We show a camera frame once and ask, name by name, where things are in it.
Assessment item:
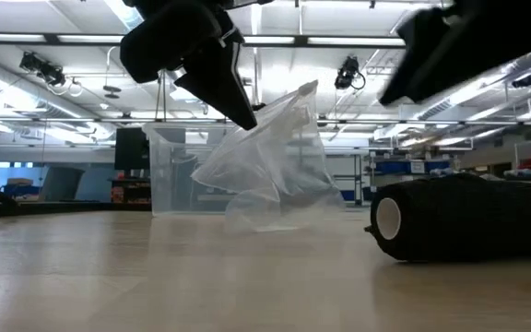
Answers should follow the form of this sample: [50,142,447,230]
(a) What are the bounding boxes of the clear plastic storage bin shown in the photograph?
[143,122,294,218]

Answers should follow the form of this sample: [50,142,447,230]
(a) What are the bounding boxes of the dark grey trash bin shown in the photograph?
[39,165,86,202]

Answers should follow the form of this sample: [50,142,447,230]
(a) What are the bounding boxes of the clear plastic bag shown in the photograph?
[190,79,346,234]

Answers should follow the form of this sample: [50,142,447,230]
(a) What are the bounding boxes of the thin black hanging cables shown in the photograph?
[154,68,168,122]

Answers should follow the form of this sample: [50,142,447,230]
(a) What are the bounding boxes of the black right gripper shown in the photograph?
[378,0,531,106]

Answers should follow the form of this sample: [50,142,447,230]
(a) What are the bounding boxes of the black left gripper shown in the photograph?
[119,0,276,131]

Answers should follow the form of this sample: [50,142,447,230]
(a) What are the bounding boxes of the blue storage bin shelf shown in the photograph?
[370,159,454,177]

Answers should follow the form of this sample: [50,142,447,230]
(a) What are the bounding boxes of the black monitor screen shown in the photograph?
[114,127,151,171]

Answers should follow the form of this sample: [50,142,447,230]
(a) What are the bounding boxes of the black overhead frame bar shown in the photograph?
[0,31,407,50]

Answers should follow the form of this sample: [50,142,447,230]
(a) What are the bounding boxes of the black ceiling camera cluster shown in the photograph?
[18,51,67,88]

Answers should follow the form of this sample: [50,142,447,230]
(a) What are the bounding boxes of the black ceiling camera with cable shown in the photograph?
[334,54,367,91]

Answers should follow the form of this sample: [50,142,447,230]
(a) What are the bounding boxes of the grey wrapped bundle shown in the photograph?
[503,168,531,182]

